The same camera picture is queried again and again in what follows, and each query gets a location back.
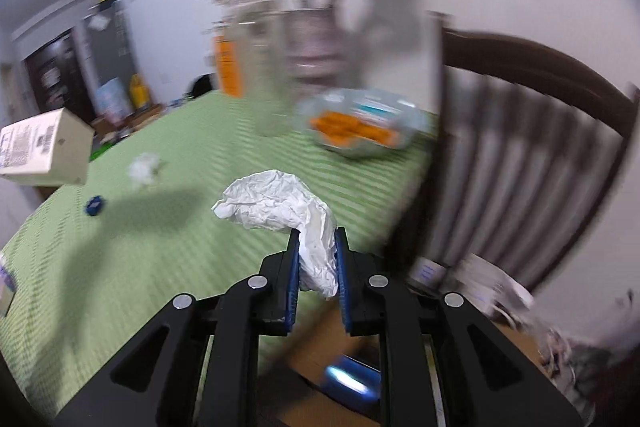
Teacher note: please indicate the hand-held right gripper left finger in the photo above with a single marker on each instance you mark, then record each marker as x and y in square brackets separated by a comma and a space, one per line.
[292, 277]

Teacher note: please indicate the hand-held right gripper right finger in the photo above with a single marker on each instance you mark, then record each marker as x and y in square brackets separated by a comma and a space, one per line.
[344, 277]

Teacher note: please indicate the cardboard box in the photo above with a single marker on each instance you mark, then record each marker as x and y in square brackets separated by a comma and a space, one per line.
[310, 357]

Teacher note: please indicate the white carton box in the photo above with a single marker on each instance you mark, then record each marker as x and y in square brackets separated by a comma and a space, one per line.
[50, 147]

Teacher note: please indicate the white bag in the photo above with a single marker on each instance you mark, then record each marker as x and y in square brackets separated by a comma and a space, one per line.
[490, 277]

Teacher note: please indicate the orange snack pieces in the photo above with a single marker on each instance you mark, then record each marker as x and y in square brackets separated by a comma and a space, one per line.
[345, 128]

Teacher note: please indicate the light blue wavy bowl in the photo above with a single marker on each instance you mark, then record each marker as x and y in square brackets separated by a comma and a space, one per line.
[415, 129]

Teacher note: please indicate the teal white packet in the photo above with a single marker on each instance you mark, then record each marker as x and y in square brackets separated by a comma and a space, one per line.
[382, 109]

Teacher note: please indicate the tall clear glass jar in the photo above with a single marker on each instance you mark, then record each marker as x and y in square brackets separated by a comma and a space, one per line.
[272, 97]

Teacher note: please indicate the small crumpled white paper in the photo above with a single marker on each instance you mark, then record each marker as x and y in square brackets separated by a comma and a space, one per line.
[145, 168]

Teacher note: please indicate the black bag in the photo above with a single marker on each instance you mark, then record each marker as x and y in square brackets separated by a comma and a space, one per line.
[202, 87]

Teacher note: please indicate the blue bottle cap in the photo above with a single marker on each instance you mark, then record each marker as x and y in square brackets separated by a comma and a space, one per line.
[94, 206]

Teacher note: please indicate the orange book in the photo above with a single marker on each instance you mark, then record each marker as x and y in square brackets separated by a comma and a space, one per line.
[227, 67]

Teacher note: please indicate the purple glass vase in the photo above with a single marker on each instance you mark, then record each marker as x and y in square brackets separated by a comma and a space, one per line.
[315, 42]

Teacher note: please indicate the yellow tote bag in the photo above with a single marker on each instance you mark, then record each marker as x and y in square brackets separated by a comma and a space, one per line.
[139, 92]

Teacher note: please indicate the blue gift bag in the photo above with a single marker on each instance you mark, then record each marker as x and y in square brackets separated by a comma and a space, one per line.
[112, 99]

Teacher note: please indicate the grey refrigerator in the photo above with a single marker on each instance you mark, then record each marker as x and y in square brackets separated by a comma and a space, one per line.
[112, 57]

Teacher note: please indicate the dark wooden chair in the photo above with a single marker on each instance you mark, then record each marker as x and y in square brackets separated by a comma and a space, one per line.
[550, 62]

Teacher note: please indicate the dark entrance door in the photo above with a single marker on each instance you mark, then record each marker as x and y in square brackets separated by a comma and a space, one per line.
[55, 72]

